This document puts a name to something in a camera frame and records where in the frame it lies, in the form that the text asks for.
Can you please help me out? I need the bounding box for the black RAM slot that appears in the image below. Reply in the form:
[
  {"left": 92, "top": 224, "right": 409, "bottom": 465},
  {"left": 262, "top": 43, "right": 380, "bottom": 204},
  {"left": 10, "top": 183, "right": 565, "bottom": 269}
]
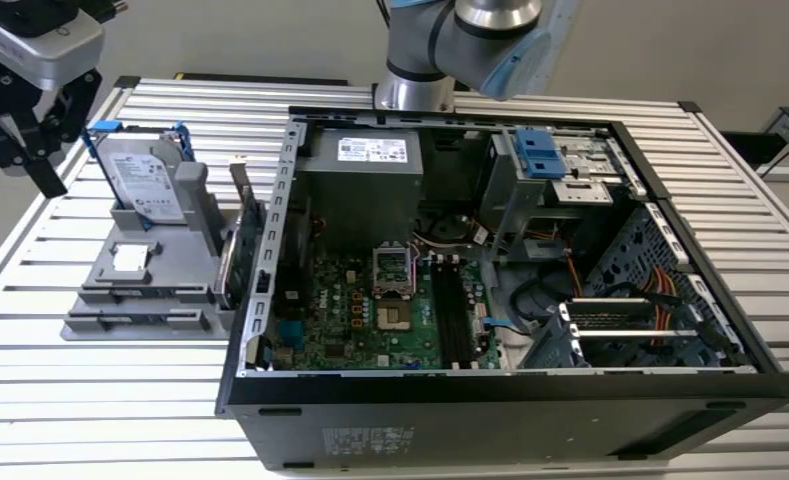
[
  {"left": 440, "top": 253, "right": 463, "bottom": 371},
  {"left": 448, "top": 253, "right": 472, "bottom": 371},
  {"left": 432, "top": 253, "right": 453, "bottom": 371},
  {"left": 456, "top": 253, "right": 481, "bottom": 371}
]

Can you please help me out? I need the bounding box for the hard disk in blue carrier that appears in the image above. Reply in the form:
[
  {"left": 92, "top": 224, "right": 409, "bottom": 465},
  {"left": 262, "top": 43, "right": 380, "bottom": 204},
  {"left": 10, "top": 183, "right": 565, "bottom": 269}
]
[{"left": 76, "top": 116, "right": 200, "bottom": 232}]

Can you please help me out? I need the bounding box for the silver CPU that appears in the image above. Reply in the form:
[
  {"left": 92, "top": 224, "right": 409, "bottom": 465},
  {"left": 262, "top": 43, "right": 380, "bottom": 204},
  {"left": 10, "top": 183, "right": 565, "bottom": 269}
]
[{"left": 110, "top": 243, "right": 154, "bottom": 274}]

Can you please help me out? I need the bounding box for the grey parts rack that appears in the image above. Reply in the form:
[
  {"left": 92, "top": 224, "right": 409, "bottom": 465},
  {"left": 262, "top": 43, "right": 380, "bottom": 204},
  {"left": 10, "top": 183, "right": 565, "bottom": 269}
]
[{"left": 60, "top": 159, "right": 249, "bottom": 344}]

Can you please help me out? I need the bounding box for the green graphics card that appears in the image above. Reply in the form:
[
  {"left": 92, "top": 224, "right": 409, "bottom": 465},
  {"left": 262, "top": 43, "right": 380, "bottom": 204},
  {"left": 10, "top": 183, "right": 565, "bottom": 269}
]
[{"left": 212, "top": 162, "right": 269, "bottom": 309}]

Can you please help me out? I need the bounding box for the grey power supply unit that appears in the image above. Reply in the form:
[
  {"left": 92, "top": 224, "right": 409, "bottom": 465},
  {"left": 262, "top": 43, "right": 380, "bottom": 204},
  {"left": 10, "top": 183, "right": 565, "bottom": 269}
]
[{"left": 293, "top": 127, "right": 427, "bottom": 251}]

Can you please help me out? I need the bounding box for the metal socket cover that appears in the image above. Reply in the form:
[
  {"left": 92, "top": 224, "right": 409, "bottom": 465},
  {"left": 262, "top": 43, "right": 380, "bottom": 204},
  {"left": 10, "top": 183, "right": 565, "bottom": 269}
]
[{"left": 372, "top": 239, "right": 415, "bottom": 300}]

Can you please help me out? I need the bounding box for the green Dell motherboard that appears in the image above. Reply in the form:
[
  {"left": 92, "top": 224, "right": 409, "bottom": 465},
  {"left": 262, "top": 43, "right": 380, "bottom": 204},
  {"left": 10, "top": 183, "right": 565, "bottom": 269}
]
[{"left": 266, "top": 244, "right": 507, "bottom": 374}]

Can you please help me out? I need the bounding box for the round black speaker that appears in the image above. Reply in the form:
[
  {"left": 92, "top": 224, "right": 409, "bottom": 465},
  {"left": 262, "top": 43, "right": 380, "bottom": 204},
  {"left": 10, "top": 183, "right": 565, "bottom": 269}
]
[{"left": 432, "top": 213, "right": 477, "bottom": 242}]

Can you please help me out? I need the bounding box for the CPU socket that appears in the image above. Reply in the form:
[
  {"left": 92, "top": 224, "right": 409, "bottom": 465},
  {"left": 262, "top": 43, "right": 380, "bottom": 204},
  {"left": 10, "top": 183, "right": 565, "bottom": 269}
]
[{"left": 375, "top": 298, "right": 415, "bottom": 332}]

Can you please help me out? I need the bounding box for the metal drive cage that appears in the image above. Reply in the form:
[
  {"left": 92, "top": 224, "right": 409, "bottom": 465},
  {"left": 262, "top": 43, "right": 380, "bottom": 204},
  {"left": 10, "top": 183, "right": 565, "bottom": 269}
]
[{"left": 479, "top": 127, "right": 640, "bottom": 264}]

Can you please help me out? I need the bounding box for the blue plastic drive latch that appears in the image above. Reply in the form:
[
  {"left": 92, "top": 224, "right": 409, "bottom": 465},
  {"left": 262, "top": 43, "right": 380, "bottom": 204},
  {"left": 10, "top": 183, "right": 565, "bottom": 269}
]
[{"left": 511, "top": 128, "right": 563, "bottom": 179}]

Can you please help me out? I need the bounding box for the black open PC case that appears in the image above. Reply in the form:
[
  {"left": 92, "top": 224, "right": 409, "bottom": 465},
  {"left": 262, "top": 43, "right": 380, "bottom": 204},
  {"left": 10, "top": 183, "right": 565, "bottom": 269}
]
[{"left": 214, "top": 103, "right": 789, "bottom": 471}]

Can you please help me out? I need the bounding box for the grey disk bay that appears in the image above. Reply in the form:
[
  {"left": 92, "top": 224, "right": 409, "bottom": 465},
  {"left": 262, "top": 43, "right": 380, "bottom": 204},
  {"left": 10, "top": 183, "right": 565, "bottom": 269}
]
[{"left": 519, "top": 295, "right": 747, "bottom": 371}]

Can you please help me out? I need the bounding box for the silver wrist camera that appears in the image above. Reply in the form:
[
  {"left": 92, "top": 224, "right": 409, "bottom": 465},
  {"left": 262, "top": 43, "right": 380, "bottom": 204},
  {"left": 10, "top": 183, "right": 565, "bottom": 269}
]
[{"left": 0, "top": 0, "right": 108, "bottom": 92}]

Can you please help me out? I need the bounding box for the wire locking lever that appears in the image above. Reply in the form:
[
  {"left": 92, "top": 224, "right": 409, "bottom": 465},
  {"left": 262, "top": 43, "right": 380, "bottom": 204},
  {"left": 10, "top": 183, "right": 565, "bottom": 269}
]
[{"left": 407, "top": 239, "right": 421, "bottom": 296}]

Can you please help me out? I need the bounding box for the blue data cable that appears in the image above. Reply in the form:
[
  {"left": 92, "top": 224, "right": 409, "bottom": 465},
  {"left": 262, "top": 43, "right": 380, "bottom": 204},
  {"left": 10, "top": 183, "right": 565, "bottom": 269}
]
[{"left": 484, "top": 317, "right": 536, "bottom": 335}]

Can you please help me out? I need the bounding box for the black looped cable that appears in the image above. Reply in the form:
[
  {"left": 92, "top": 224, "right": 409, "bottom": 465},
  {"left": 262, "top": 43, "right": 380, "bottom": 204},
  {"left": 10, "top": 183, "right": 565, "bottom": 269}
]
[{"left": 508, "top": 273, "right": 573, "bottom": 334}]

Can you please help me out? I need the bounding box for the orange wire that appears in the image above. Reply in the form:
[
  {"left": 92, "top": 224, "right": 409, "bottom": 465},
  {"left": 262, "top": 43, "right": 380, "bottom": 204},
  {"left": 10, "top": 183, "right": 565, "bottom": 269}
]
[{"left": 525, "top": 223, "right": 584, "bottom": 301}]

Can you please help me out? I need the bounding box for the red orange flat cable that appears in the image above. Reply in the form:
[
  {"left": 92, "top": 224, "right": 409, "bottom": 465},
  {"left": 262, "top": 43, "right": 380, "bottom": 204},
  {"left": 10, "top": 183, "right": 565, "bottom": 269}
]
[{"left": 639, "top": 267, "right": 684, "bottom": 351}]

